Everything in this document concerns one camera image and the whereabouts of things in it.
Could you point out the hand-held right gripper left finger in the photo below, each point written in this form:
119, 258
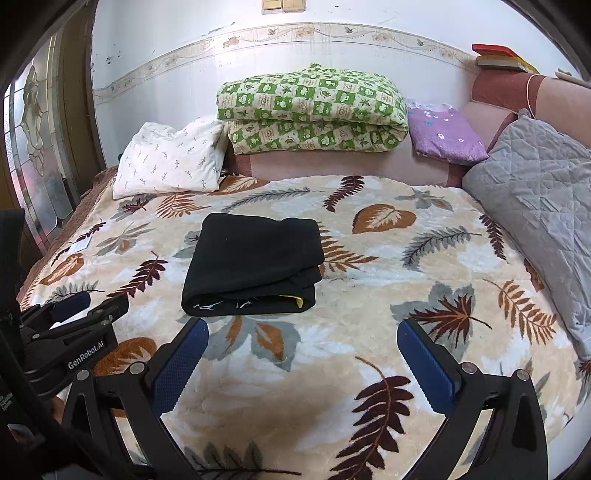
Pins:
178, 364

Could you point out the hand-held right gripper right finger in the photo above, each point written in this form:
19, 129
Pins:
427, 364

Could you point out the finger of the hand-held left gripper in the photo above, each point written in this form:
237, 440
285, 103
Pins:
74, 302
97, 314

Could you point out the black pants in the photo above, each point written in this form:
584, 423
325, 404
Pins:
254, 258

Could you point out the leaf print blanket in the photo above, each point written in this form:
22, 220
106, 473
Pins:
323, 392

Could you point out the wooden door with stained glass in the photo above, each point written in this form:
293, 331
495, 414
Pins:
41, 138

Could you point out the white patterned pillow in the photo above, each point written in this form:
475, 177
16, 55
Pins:
171, 157

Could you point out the grey quilted blanket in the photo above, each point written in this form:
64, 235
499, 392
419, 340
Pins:
531, 184

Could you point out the pink bed headboard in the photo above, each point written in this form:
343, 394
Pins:
323, 164

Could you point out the purple floral pillow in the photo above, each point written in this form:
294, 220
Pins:
443, 134

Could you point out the green checkered quilt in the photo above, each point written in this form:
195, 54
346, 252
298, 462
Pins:
314, 106

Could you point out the tan book stack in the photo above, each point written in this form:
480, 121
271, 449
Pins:
503, 62

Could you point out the red book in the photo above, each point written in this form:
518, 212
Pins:
491, 50

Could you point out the white paper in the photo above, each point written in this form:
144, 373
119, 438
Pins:
569, 75

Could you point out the beige wall switch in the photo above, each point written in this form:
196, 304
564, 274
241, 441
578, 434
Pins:
271, 5
294, 5

